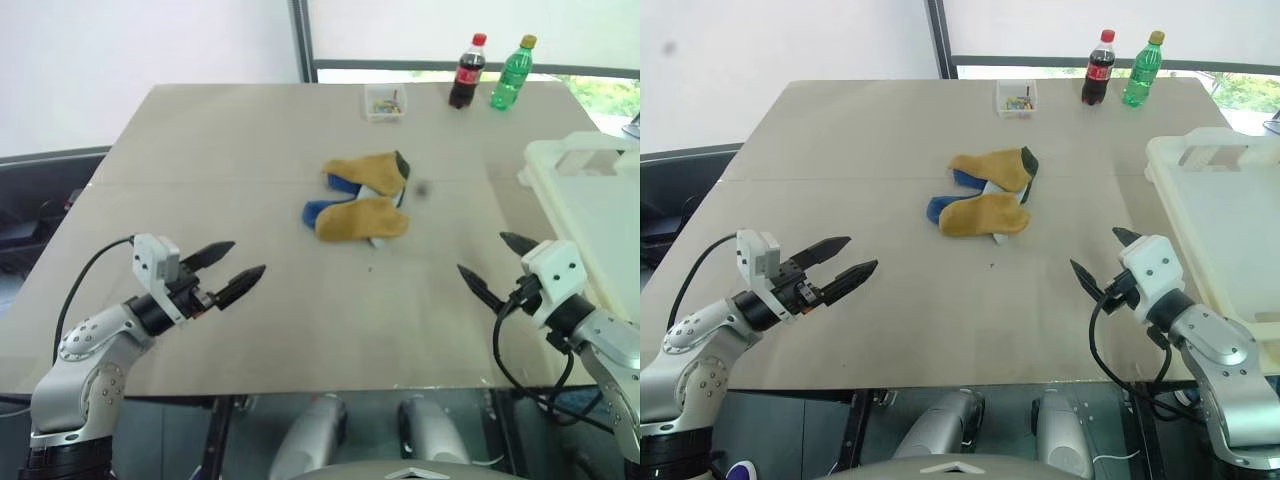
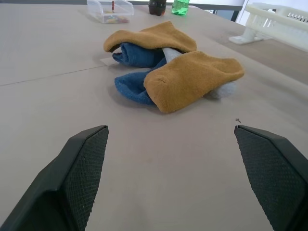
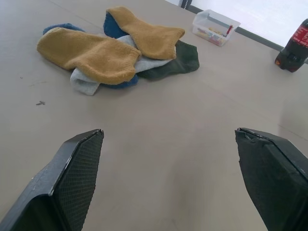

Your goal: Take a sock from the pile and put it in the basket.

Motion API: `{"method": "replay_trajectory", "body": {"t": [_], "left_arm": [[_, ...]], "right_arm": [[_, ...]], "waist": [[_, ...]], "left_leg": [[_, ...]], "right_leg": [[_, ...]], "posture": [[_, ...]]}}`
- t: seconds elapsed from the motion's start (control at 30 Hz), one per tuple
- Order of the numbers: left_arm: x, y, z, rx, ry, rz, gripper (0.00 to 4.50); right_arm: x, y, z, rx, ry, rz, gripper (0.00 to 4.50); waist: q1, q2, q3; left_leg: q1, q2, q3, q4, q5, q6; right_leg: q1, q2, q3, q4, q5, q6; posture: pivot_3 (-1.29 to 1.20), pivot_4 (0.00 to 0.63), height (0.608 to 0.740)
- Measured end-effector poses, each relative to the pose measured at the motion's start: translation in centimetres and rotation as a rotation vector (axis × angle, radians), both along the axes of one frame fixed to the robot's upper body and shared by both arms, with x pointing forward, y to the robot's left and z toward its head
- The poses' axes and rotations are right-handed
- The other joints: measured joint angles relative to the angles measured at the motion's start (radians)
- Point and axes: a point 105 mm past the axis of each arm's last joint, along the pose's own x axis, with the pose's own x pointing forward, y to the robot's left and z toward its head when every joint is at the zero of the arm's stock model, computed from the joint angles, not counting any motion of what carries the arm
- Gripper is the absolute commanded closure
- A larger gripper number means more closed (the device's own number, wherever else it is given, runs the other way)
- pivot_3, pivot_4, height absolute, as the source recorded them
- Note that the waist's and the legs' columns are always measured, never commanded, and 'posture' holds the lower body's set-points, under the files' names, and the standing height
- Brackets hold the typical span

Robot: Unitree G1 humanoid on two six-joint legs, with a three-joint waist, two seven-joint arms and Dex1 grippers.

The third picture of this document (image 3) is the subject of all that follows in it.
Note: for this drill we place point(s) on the dark cola bottle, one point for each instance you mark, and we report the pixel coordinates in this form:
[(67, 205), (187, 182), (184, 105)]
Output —
[(294, 48)]

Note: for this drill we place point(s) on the dark green sock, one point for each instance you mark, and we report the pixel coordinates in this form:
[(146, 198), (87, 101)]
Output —
[(178, 62)]

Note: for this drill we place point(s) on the mustard yellow sock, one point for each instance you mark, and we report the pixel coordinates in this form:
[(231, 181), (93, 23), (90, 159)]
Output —
[(91, 55), (149, 33)]

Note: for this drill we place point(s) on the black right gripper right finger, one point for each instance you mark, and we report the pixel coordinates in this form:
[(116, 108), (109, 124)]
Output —
[(272, 175)]

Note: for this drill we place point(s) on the light grey sock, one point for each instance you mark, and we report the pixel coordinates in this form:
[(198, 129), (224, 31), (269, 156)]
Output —
[(84, 83)]

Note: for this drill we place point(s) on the blue sock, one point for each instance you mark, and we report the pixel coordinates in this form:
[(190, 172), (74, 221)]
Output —
[(111, 27), (65, 26)]

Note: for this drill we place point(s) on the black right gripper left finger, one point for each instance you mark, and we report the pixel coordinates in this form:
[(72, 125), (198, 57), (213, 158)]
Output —
[(72, 173)]

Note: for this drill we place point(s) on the clear plastic container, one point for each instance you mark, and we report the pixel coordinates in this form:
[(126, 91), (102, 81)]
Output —
[(215, 27)]

